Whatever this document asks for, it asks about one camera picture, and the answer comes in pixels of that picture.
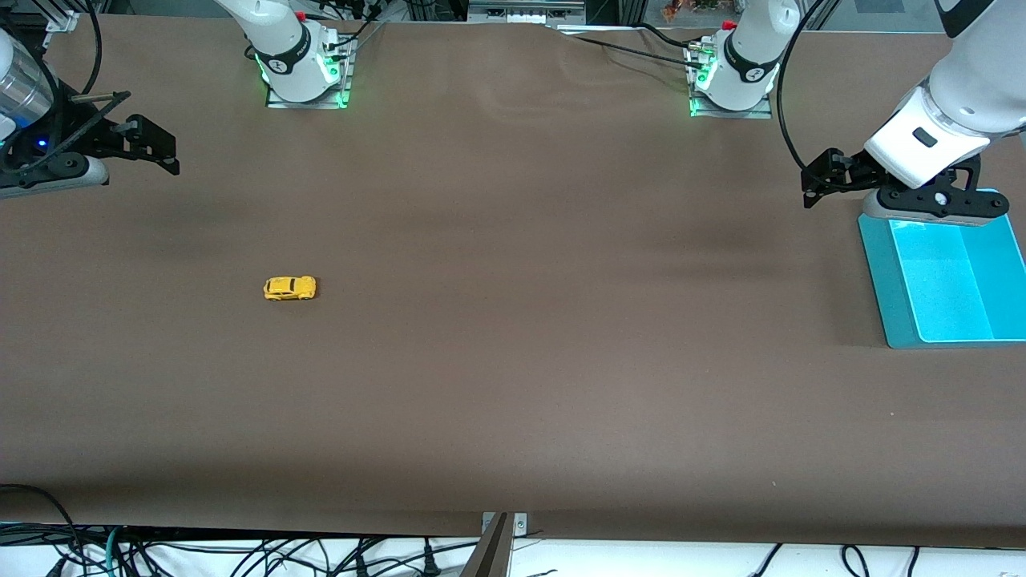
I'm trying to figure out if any brown table cover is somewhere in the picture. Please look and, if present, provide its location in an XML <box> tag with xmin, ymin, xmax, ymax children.
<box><xmin>0</xmin><ymin>14</ymin><xmax>1026</xmax><ymax>550</ymax></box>

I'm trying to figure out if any orange green background item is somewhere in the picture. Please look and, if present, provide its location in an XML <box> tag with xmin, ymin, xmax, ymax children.
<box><xmin>661</xmin><ymin>0</ymin><xmax>722</xmax><ymax>21</ymax></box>

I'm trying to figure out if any black looped floor cable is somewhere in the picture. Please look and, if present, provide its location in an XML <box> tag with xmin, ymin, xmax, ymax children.
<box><xmin>0</xmin><ymin>483</ymin><xmax>81</xmax><ymax>577</ymax></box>

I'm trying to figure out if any yellow toy beetle car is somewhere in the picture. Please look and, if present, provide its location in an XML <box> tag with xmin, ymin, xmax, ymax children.
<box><xmin>264</xmin><ymin>276</ymin><xmax>317</xmax><ymax>301</ymax></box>

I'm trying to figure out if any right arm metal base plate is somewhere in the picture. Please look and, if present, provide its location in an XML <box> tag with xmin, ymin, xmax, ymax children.
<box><xmin>266</xmin><ymin>36</ymin><xmax>354</xmax><ymax>110</ymax></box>

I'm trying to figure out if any teal plastic bin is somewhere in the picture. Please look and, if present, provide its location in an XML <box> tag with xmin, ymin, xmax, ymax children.
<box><xmin>858</xmin><ymin>190</ymin><xmax>1026</xmax><ymax>349</ymax></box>

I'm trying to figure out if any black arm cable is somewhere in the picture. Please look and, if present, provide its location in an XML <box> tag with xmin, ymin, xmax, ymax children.
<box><xmin>44</xmin><ymin>0</ymin><xmax>103</xmax><ymax>105</ymax></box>
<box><xmin>779</xmin><ymin>0</ymin><xmax>830</xmax><ymax>173</ymax></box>

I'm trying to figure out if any dark brown pole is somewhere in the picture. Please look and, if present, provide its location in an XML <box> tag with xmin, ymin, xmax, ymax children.
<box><xmin>459</xmin><ymin>513</ymin><xmax>514</xmax><ymax>577</ymax></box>

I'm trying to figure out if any aluminium frame rail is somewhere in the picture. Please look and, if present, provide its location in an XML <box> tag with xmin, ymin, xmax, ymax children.
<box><xmin>44</xmin><ymin>0</ymin><xmax>81</xmax><ymax>33</ymax></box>

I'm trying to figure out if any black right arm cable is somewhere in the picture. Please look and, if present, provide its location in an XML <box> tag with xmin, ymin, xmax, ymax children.
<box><xmin>44</xmin><ymin>0</ymin><xmax>103</xmax><ymax>105</ymax></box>

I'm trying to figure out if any short black table cable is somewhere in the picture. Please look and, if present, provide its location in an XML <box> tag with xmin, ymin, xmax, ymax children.
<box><xmin>637</xmin><ymin>22</ymin><xmax>706</xmax><ymax>53</ymax></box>

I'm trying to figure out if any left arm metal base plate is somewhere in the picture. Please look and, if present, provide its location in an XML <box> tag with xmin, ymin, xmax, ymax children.
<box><xmin>688</xmin><ymin>40</ymin><xmax>774</xmax><ymax>119</ymax></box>

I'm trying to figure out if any black right base cable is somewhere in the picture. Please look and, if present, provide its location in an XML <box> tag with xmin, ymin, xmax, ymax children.
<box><xmin>309</xmin><ymin>0</ymin><xmax>387</xmax><ymax>55</ymax></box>

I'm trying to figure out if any long black table cable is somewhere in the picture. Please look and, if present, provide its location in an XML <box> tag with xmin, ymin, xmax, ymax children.
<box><xmin>573</xmin><ymin>34</ymin><xmax>698</xmax><ymax>69</ymax></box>

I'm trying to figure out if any grey metal box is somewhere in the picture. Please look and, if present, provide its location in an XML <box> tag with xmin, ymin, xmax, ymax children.
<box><xmin>467</xmin><ymin>0</ymin><xmax>588</xmax><ymax>25</ymax></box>

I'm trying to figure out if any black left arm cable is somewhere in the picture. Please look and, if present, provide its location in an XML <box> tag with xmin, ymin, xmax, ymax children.
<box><xmin>779</xmin><ymin>0</ymin><xmax>830</xmax><ymax>173</ymax></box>

